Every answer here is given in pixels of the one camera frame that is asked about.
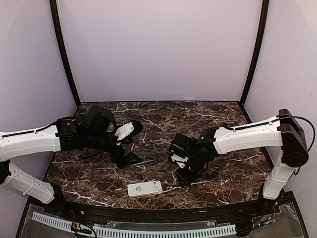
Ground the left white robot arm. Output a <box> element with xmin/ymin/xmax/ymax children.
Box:
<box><xmin>0</xmin><ymin>106</ymin><xmax>143</xmax><ymax>216</ymax></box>

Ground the white remote control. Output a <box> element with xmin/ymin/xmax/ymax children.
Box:
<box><xmin>127</xmin><ymin>180</ymin><xmax>163</xmax><ymax>197</ymax></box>

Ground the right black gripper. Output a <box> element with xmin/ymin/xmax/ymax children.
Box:
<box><xmin>175</xmin><ymin>153</ymin><xmax>206</xmax><ymax>187</ymax></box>

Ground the left black frame post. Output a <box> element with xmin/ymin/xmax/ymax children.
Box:
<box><xmin>49</xmin><ymin>0</ymin><xmax>81</xmax><ymax>107</ymax></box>

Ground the black front rail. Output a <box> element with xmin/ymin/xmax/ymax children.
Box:
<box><xmin>45</xmin><ymin>192</ymin><xmax>294</xmax><ymax>224</ymax></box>

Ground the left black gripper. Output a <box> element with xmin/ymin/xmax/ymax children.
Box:
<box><xmin>85</xmin><ymin>128</ymin><xmax>142</xmax><ymax>169</ymax></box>

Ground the black frame post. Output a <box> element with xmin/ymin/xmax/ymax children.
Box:
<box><xmin>49</xmin><ymin>0</ymin><xmax>81</xmax><ymax>107</ymax></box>
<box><xmin>240</xmin><ymin>0</ymin><xmax>269</xmax><ymax>106</ymax></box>

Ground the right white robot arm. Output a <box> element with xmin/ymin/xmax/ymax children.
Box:
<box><xmin>169</xmin><ymin>109</ymin><xmax>312</xmax><ymax>215</ymax></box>

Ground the small circuit board with wires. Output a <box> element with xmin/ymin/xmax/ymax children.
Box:
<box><xmin>70</xmin><ymin>223</ymin><xmax>92</xmax><ymax>235</ymax></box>

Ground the white slotted cable duct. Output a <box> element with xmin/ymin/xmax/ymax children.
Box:
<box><xmin>32</xmin><ymin>212</ymin><xmax>237</xmax><ymax>236</ymax></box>

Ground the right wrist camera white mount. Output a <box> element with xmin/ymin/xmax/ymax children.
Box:
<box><xmin>170</xmin><ymin>154</ymin><xmax>188</xmax><ymax>169</ymax></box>

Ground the right black frame post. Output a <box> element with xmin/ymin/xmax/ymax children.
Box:
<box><xmin>240</xmin><ymin>0</ymin><xmax>269</xmax><ymax>106</ymax></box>

